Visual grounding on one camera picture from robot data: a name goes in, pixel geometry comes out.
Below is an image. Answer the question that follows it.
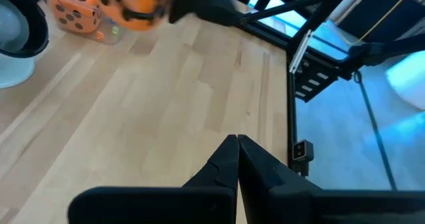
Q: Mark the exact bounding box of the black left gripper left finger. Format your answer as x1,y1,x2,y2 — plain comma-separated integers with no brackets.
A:
68,134,240,224

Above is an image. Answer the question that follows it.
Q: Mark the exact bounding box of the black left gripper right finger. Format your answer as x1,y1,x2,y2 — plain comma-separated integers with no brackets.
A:
238,134,425,224

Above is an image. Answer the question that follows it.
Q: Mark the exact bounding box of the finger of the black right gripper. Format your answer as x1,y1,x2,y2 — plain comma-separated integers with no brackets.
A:
122,3,171,22

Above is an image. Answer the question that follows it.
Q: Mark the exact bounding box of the large orange foam die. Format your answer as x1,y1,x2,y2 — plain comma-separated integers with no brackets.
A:
49,0,102,34
94,0,172,32

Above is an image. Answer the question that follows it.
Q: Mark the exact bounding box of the black desk foot bar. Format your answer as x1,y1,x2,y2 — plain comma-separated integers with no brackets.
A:
347,33,425,68

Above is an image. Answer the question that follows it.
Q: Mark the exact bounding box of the small black table camera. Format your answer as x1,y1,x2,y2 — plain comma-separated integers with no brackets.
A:
292,139,315,177

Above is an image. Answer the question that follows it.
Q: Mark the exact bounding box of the black aluminium table frame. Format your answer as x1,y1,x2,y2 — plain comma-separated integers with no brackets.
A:
228,0,353,178

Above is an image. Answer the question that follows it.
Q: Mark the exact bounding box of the white webcam with cable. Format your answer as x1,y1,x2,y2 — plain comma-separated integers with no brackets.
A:
0,0,50,89

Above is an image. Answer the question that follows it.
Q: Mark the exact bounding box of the dark thin floor cable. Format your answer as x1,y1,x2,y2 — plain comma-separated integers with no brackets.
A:
353,70,398,190

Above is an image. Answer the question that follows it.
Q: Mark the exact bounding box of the yellow floor cable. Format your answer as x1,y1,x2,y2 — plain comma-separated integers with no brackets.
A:
357,0,419,44

